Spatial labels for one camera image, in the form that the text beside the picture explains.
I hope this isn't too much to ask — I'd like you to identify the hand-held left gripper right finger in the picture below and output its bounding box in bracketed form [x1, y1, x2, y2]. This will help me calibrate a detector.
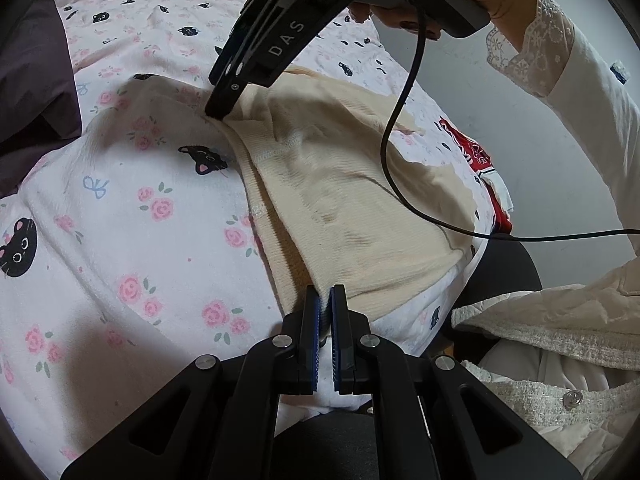
[330, 284, 583, 480]

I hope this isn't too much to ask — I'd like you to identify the black cable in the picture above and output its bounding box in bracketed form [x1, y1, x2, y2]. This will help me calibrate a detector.
[380, 0, 640, 242]

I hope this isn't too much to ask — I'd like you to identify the red white garment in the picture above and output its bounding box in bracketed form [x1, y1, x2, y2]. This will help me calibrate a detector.
[437, 116, 516, 233]

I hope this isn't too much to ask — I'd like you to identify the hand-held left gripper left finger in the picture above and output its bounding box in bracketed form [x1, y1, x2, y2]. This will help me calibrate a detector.
[60, 284, 321, 480]

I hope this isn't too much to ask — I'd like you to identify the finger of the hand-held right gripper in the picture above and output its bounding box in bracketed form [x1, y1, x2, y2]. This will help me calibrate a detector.
[205, 25, 263, 122]

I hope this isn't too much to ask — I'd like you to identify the beige knit sweater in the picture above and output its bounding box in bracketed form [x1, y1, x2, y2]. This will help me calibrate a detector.
[220, 65, 493, 316]

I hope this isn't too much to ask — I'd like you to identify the person's white tweed jacket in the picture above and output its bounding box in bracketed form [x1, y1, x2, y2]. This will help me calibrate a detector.
[450, 255, 640, 480]

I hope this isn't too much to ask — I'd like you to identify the person's right forearm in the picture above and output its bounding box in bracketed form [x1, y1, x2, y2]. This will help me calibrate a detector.
[484, 0, 640, 261]

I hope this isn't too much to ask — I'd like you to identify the pink cat print blanket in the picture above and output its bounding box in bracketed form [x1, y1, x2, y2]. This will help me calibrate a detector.
[0, 0, 516, 466]

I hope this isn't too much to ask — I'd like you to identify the dark purple folded garment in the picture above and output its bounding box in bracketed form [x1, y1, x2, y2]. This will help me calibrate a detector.
[0, 0, 83, 198]

